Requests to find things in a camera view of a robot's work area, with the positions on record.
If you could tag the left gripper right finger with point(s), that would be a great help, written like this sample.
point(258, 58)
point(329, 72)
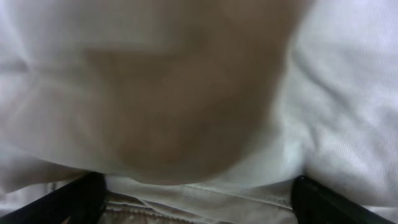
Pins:
point(313, 203)

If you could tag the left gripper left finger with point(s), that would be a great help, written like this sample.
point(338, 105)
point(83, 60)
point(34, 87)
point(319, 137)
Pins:
point(82, 201)

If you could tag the beige shorts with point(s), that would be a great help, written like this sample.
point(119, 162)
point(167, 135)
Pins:
point(200, 111)

